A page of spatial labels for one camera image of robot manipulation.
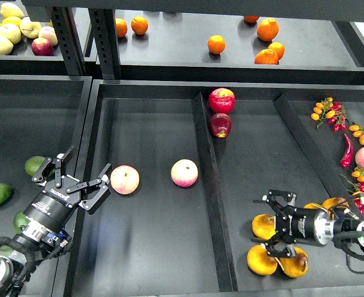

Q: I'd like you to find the cherry tomato bunch lower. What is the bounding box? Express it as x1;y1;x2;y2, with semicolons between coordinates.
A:
340;165;364;216

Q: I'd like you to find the bright red apple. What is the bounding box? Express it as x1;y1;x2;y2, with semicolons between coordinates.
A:
208;88;235;114

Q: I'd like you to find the dark red apple on shelf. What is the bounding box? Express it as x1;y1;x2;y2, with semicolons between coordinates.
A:
31;38;54;56

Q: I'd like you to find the pale yellow apple front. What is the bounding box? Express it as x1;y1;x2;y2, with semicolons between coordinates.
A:
0;35;15;56

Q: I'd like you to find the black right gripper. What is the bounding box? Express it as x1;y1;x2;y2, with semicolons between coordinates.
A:
252;189;297;258

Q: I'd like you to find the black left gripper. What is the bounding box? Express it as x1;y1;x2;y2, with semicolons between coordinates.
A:
32;145;111;215

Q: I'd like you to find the dark avocado lower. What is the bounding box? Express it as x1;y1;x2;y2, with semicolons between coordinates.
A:
0;245;14;257

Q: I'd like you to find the pale yellow apple middle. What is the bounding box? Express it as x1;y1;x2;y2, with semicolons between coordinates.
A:
0;24;22;45

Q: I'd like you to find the red chili pepper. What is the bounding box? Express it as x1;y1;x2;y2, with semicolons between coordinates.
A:
339;134;353;168

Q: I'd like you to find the orange far left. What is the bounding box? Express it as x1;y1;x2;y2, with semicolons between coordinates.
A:
115;18;128;38

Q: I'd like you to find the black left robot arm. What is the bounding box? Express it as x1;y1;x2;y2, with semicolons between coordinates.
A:
0;147;112;296

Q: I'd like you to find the yellow pear hidden middle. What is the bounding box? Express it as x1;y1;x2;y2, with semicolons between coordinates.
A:
304;203;326;211

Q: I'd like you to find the cherry tomato bunch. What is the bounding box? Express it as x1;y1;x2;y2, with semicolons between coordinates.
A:
340;165;364;216
311;97;347;132

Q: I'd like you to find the pink apple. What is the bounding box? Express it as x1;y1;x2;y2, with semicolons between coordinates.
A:
110;165;140;195
170;159;198;187

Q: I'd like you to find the black shelf post right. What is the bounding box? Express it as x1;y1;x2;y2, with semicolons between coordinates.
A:
89;9;122;80

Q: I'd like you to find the orange cherry tomato string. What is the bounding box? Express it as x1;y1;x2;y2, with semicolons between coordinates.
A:
348;124;364;149

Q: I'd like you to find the yellow lemon on shelf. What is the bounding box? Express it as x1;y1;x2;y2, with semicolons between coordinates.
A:
1;16;22;27

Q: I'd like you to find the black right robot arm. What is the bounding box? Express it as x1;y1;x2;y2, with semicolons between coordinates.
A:
253;189;364;274

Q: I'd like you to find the black centre divided tray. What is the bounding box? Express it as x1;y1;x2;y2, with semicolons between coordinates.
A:
54;80;364;296

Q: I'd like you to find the yellow pear bottom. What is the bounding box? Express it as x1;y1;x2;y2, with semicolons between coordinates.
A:
279;247;308;278

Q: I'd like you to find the pink apple left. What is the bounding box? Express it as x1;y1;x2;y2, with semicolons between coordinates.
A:
110;165;140;195

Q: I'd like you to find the orange front right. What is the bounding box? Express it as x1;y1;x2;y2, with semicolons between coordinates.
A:
254;49;279;64

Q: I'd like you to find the black shelf post left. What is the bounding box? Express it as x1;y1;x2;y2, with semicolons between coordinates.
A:
51;7;86;76

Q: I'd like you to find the orange right small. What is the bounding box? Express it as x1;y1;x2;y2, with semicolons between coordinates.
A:
268;42;285;60

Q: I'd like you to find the pink peach on shelf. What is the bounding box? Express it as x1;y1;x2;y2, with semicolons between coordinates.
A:
38;26;58;47

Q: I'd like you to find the cherry tomato bunch upper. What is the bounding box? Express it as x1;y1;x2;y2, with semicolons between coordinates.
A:
311;97;347;132

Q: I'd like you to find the black shelf post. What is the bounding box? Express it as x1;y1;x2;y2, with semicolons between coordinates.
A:
89;9;122;80
51;7;86;76

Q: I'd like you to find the pale yellow apple right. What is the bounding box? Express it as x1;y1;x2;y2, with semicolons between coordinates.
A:
19;17;42;39

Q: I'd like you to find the pink apple right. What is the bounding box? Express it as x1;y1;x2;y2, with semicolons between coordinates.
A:
170;159;198;187

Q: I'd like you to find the black left tray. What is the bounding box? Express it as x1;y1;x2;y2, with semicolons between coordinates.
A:
0;74;93;297

